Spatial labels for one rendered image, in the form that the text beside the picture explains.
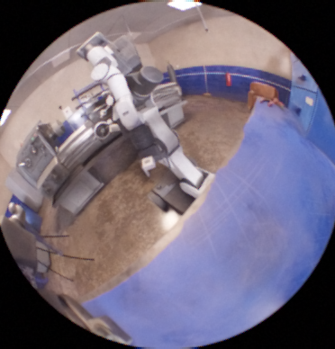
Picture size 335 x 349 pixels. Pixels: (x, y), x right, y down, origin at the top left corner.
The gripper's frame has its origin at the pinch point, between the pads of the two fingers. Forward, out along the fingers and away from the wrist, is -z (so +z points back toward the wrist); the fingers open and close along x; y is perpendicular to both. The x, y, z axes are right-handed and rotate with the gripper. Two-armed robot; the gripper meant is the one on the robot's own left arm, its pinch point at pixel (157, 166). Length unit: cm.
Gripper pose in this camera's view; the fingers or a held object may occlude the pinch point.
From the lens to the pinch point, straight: 47.8
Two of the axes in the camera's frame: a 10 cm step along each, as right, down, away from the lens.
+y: 0.2, 4.9, -8.7
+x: -9.3, 3.4, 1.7
